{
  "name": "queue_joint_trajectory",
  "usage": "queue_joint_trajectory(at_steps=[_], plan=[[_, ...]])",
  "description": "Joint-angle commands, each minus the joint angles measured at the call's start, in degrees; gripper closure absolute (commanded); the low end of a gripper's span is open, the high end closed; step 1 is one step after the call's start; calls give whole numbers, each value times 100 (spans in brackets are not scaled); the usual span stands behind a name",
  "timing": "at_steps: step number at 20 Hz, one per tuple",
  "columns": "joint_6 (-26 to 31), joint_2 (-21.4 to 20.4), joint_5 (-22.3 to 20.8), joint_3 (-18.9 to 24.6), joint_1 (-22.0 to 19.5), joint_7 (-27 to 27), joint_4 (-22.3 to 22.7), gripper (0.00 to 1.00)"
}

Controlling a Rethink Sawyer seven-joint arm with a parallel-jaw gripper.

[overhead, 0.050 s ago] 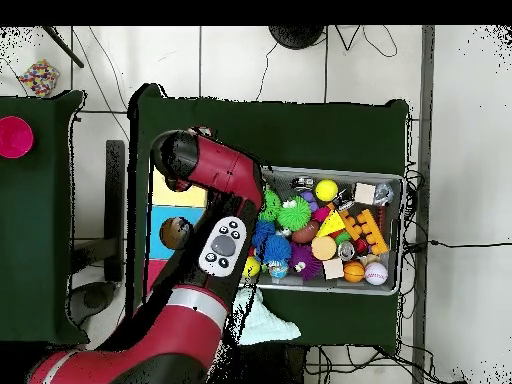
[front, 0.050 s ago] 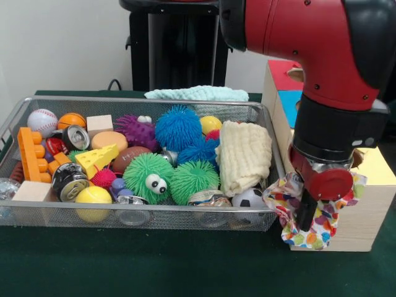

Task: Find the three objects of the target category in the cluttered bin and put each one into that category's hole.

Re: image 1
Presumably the purple spiky ball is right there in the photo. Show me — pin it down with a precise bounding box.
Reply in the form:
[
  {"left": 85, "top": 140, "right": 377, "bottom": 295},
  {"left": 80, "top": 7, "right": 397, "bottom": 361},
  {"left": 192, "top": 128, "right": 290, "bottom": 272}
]
[{"left": 292, "top": 243, "right": 321, "bottom": 280}]

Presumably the small orange basketball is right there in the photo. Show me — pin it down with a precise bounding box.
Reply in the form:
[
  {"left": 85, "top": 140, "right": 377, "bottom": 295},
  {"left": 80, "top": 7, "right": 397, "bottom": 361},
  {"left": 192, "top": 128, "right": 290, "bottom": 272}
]
[{"left": 343, "top": 260, "right": 367, "bottom": 283}]

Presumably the multicoloured patterned object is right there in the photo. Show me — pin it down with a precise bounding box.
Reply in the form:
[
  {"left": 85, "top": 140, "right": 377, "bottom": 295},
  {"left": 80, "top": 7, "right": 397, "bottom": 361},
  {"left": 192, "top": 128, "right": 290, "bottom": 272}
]
[{"left": 17, "top": 58, "right": 61, "bottom": 98}]

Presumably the black round stand base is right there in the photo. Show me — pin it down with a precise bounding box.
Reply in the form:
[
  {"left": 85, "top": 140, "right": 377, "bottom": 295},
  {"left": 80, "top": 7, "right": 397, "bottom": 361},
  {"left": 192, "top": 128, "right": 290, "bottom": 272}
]
[{"left": 267, "top": 25, "right": 325, "bottom": 49}]

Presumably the mint green cloth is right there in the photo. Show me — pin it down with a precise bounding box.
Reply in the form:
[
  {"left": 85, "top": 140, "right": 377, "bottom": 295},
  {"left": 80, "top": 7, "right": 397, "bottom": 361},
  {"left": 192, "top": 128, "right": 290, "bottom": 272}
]
[{"left": 235, "top": 287, "right": 302, "bottom": 348}]

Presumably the white baseball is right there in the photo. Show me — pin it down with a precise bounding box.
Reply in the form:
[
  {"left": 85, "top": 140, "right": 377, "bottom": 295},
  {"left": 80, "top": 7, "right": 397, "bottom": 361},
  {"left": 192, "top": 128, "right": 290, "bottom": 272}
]
[{"left": 363, "top": 261, "right": 390, "bottom": 287}]

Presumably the black rod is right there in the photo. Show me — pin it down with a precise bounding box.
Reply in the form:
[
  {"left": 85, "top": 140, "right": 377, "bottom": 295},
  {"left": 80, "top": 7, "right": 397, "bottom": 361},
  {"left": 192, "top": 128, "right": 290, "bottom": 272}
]
[{"left": 41, "top": 26, "right": 85, "bottom": 69}]

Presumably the blue spiky ball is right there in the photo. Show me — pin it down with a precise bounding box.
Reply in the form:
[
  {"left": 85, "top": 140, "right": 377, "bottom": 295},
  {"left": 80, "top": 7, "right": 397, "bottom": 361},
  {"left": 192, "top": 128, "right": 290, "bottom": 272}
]
[{"left": 260, "top": 234, "right": 294, "bottom": 267}]

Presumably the wooden box with three holes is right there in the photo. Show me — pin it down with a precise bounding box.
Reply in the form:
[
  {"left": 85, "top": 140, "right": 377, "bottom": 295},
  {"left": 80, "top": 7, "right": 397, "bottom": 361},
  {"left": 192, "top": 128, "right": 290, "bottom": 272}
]
[{"left": 143, "top": 163, "right": 211, "bottom": 297}]

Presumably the clear mesh bin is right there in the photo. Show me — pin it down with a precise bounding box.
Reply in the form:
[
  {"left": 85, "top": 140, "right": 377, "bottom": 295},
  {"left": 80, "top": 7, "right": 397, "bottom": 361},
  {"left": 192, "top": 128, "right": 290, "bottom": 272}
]
[{"left": 243, "top": 162, "right": 405, "bottom": 296}]

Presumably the yellow toy cheese wedge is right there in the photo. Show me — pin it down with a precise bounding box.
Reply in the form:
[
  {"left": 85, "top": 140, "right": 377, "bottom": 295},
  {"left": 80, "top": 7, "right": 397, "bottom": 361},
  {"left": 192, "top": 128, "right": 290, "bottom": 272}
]
[{"left": 318, "top": 210, "right": 349, "bottom": 237}]

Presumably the black chair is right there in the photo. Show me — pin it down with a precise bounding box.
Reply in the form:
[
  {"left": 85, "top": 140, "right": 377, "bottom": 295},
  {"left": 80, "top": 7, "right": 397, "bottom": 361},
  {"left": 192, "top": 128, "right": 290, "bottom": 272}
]
[{"left": 70, "top": 139, "right": 128, "bottom": 321}]

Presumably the pink cup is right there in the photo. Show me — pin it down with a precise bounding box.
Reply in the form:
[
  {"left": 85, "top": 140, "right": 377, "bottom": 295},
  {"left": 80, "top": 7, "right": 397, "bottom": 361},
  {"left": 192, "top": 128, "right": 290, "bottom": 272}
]
[{"left": 0, "top": 115, "right": 35, "bottom": 160}]

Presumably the plain wooden cube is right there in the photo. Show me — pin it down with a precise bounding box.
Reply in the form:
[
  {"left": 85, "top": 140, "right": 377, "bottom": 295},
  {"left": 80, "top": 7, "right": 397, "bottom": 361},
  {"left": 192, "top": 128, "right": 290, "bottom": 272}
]
[{"left": 355, "top": 182, "right": 378, "bottom": 205}]

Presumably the orange toy building block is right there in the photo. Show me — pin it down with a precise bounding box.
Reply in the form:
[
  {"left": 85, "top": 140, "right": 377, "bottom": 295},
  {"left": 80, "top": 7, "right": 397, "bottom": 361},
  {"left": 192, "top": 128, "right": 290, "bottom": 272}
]
[{"left": 343, "top": 209, "right": 391, "bottom": 257}]

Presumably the yellow tennis ball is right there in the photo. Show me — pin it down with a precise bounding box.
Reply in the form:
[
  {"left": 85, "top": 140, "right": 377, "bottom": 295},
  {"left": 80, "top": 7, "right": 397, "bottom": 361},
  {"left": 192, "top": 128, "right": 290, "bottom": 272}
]
[{"left": 314, "top": 178, "right": 339, "bottom": 202}]

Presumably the dark green tablecloth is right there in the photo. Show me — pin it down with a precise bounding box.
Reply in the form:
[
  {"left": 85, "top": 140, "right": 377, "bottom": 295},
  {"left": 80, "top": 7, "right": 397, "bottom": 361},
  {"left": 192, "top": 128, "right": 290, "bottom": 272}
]
[
  {"left": 0, "top": 90, "right": 85, "bottom": 345},
  {"left": 127, "top": 83, "right": 411, "bottom": 347}
]

